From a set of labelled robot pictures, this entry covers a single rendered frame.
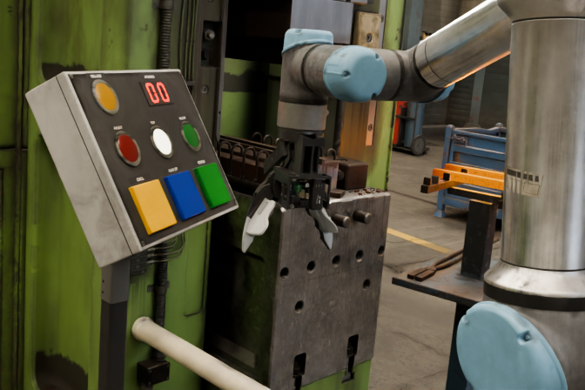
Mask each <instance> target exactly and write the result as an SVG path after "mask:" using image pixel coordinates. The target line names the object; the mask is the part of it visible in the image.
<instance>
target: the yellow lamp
mask: <svg viewBox="0 0 585 390"><path fill-rule="evenodd" d="M96 93H97V98H98V100H99V101H100V103H101V104H102V105H103V106H104V107H105V108H106V109H108V110H114V109H115V108H116V105H117V101H116V98H115V96H114V94H113V92H112V91H111V89H110V88H109V87H108V86H107V85H105V84H101V83H100V84H97V86H96Z"/></svg>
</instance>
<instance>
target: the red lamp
mask: <svg viewBox="0 0 585 390"><path fill-rule="evenodd" d="M118 146H119V149H120V151H121V152H122V154H123V155H124V157H125V158H126V159H127V160H129V161H131V162H135V161H137V160H138V148H137V146H136V145H135V143H134V142H133V140H132V139H131V138H130V137H128V136H126V135H121V136H120V137H119V139H118Z"/></svg>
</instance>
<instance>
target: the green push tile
mask: <svg viewBox="0 0 585 390"><path fill-rule="evenodd" d="M193 170H194V173H195V175H196V177H197V179H198V182H199V184H200V187H201V189H202V191H203V193H204V195H205V199H206V201H207V203H208V205H209V207H210V209H212V208H215V207H217V206H220V205H222V204H225V203H227V202H229V201H231V200H232V199H231V197H230V194H229V192H228V191H227V188H226V186H225V182H224V180H223V179H222V177H221V174H220V172H219V169H218V167H217V165H216V163H212V164H208V165H204V166H200V167H198V168H195V169H193Z"/></svg>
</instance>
